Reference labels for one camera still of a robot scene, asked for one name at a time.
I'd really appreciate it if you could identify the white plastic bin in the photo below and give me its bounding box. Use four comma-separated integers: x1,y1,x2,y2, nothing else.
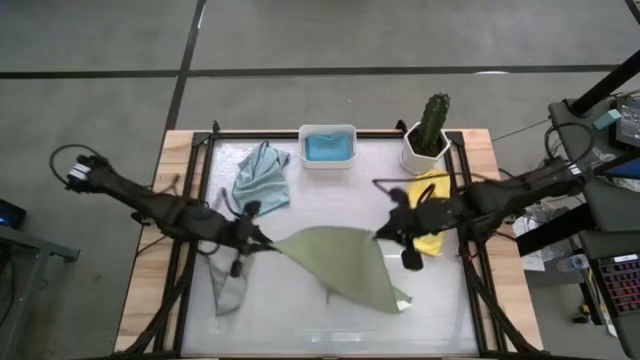
297,123,359,170

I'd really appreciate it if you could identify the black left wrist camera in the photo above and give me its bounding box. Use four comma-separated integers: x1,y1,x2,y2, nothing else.
233,223,254,247

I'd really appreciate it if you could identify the black device with blue light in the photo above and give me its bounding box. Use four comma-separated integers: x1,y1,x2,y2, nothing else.
0,198,28,231

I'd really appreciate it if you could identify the grey side cart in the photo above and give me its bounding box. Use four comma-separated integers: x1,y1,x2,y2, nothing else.
547,97,640,236

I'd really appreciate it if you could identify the clear plastic bottle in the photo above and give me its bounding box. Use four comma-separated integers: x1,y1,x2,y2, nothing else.
556,253,591,274

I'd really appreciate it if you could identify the grey microfiber towel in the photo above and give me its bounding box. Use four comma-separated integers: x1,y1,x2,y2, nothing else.
207,244,256,317

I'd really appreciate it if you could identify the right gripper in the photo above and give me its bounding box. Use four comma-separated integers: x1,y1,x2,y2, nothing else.
373,187,426,271

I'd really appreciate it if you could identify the white glossy table mat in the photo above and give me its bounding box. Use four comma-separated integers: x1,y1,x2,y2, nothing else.
180,137,482,357

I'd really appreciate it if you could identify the blue screen tablet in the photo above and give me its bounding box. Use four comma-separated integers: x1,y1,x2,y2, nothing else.
593,153,640,181

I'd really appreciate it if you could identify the green cactus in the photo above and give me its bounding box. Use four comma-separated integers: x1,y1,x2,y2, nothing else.
417,92,451,156

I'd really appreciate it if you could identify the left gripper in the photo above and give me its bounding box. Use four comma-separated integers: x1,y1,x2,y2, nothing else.
224,200,276,279

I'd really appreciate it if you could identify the black tablet screen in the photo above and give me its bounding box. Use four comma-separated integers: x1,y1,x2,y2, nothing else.
613,97,640,151

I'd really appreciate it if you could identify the clear plastic bag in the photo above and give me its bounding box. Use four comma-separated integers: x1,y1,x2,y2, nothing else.
588,146,640,194

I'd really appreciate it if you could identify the laptop with backlit keyboard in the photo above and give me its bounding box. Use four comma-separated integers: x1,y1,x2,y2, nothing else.
589,252,640,360

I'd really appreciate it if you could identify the yellow microfiber towel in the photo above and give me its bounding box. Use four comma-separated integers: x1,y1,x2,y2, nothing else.
405,168,451,257

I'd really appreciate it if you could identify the black stand pole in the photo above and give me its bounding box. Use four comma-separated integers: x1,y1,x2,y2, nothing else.
569,48,640,119

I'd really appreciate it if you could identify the green microfiber towel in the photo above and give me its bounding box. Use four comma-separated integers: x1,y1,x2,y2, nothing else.
272,225,414,315

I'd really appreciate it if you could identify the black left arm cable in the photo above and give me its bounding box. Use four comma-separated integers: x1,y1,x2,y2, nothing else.
48,143,254,256

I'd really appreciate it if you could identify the light blue microfiber towel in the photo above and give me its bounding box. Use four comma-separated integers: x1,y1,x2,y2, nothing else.
230,140,292,216

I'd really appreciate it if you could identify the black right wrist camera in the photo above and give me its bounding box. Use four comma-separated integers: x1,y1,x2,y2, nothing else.
399,212,426,239

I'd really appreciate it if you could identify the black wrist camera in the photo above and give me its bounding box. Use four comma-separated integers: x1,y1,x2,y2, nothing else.
233,223,254,247
399,212,426,239

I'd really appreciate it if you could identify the white paper sheet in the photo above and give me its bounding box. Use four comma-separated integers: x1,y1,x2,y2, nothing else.
512,214,547,274

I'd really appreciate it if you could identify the grey metal stand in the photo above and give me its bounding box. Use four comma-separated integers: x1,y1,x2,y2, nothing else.
0,223,81,360

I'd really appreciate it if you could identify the teal microfiber towel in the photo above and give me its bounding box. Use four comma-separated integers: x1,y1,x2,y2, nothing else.
304,132,352,162

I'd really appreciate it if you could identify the black crossbeam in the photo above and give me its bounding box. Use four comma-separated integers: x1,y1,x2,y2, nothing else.
514,202,596,257

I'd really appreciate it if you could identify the small teal box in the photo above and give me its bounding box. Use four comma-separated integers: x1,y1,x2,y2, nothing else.
593,108,623,131

